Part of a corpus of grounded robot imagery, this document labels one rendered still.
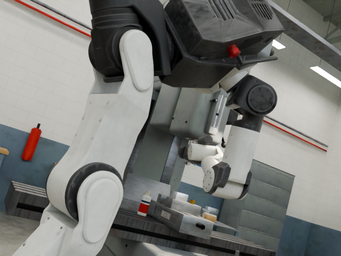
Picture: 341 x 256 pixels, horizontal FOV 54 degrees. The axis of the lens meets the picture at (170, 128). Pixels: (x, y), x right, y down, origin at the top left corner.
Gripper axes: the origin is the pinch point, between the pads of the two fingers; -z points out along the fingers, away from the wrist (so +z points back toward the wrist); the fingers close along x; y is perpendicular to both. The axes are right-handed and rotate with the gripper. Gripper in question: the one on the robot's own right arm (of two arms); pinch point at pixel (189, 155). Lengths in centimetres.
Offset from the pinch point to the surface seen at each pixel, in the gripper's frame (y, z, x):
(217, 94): -28.3, 12.2, -1.7
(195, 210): 22.9, 6.4, -7.6
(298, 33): -237, -245, -162
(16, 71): -84, -376, 199
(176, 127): -10.3, 2.0, 9.9
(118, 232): 38.1, 18.7, 22.8
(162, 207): 25.7, 3.1, 5.9
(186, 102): -22.0, 4.2, 9.2
